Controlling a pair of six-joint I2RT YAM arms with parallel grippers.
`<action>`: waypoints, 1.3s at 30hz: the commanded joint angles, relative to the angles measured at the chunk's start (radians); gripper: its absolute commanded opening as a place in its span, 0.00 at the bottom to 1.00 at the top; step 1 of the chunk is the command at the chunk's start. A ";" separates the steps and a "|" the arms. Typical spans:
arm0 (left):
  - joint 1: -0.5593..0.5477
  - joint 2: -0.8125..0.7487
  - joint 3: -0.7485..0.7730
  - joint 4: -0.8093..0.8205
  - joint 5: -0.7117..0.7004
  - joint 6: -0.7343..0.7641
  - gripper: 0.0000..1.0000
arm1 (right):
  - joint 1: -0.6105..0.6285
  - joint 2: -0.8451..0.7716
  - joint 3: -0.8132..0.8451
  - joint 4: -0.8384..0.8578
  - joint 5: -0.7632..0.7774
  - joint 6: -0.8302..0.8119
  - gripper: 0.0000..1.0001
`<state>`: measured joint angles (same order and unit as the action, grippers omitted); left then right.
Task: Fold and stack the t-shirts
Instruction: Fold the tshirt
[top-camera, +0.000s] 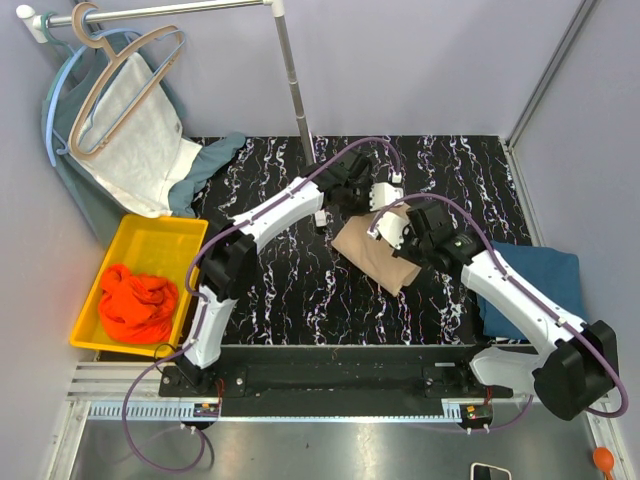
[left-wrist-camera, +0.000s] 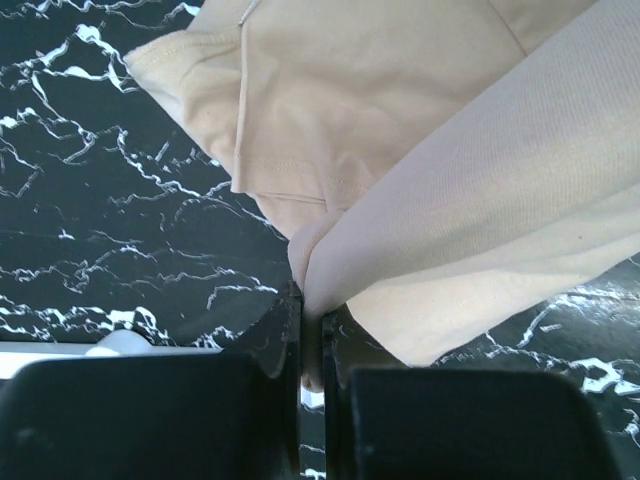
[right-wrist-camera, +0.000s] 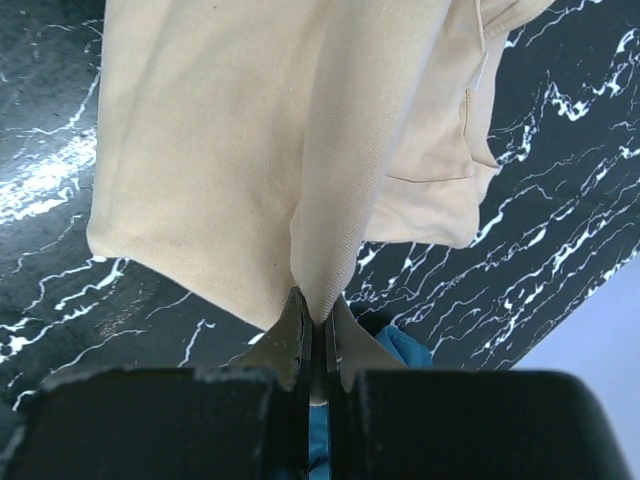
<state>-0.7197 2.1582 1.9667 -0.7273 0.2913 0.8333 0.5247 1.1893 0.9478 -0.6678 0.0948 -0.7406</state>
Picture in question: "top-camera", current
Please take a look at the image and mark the white towel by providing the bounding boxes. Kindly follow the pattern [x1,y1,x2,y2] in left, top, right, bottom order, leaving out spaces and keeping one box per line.
[72,53,201,218]

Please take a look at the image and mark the blue clothes hanger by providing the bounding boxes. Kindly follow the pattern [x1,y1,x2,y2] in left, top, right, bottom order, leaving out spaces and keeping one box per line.
[45,28,188,167]

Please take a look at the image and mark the green clothes hanger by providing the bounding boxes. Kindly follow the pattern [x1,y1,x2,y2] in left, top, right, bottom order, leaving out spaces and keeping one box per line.
[40,11,76,99]

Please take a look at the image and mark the aluminium frame post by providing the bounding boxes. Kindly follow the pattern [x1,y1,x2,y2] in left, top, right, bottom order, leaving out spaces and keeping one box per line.
[505,0,600,149]

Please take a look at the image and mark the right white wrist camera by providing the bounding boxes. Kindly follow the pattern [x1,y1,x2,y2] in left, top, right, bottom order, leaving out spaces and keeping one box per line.
[367,212,410,250]

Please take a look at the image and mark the aluminium front rail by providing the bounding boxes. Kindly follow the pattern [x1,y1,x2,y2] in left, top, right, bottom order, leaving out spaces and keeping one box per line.
[67,362,522,424]

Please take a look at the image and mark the smartphone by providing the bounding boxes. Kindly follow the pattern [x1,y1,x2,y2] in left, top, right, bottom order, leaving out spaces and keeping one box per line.
[470,462,512,480]

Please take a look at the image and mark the yellow plastic bin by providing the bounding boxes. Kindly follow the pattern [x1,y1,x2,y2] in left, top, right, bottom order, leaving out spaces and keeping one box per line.
[69,214,208,357]

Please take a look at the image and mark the orange t shirt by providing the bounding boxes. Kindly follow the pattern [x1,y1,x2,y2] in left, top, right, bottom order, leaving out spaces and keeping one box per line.
[98,264,179,345]

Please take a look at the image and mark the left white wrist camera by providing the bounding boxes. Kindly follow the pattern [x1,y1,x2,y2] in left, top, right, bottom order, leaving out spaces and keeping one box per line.
[369,173,404,212]

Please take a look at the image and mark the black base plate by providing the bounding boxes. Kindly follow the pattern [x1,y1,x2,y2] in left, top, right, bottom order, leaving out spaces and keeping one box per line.
[159,345,513,422]

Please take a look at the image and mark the beige t shirt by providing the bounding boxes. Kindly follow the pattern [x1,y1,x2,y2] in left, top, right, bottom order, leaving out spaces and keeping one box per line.
[331,213,421,297]

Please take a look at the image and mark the orange ball tool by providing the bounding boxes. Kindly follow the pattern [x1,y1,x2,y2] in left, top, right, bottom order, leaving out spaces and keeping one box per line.
[592,447,615,480]

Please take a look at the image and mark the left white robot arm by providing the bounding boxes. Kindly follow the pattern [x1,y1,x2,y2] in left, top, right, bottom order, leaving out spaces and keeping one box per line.
[176,152,373,396]

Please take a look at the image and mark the metal clothes rack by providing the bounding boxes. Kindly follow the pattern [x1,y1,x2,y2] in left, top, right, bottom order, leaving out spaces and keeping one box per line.
[15,0,315,165]

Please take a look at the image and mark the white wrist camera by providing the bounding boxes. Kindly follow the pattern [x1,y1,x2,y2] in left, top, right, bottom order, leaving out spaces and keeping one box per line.
[367,212,410,250]
[369,173,404,212]

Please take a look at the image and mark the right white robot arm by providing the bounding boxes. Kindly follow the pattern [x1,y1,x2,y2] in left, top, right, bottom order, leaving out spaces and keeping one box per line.
[371,195,629,420]

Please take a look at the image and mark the teal hanging garment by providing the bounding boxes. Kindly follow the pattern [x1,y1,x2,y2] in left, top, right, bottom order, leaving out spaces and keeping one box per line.
[41,51,246,246]

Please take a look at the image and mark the beige clothes hanger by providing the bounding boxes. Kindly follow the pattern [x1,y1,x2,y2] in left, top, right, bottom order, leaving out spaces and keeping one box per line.
[68,2,185,161]

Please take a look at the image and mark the folded blue t shirt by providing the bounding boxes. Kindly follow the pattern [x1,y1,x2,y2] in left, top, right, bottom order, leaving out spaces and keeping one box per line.
[477,241,587,341]

